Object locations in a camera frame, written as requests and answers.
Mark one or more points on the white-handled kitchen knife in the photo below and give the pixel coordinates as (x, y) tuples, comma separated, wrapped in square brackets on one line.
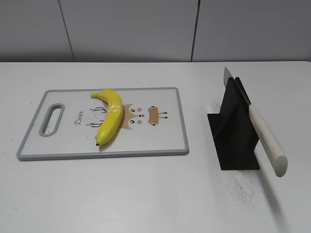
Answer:
[(267, 138)]

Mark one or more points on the yellow plastic banana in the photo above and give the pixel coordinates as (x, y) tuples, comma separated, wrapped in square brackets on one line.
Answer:
[(114, 115)]

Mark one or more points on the white grey-rimmed cutting board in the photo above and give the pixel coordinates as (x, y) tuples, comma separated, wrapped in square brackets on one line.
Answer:
[(66, 122)]

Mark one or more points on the black knife stand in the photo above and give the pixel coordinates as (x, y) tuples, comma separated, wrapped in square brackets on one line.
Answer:
[(233, 133)]

